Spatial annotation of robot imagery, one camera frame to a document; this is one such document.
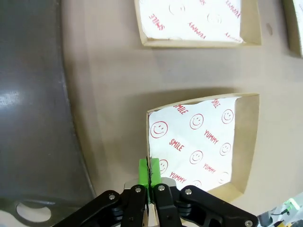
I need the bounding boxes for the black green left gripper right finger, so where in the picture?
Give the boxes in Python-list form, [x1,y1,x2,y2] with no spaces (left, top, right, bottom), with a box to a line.
[148,157,259,227]

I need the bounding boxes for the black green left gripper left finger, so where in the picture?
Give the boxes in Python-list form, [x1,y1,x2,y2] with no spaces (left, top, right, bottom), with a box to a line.
[53,158,152,227]

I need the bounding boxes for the brown cardboard box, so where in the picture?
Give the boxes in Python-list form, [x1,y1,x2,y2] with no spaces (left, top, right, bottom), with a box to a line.
[144,93,260,227]
[134,0,263,50]
[282,0,303,58]

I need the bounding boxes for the white smiley print paper liner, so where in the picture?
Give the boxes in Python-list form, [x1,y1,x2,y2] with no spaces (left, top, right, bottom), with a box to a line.
[148,96,242,192]
[139,0,244,44]

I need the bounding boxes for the green white device part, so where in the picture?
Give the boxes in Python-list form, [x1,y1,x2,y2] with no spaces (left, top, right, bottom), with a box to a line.
[283,197,303,214]

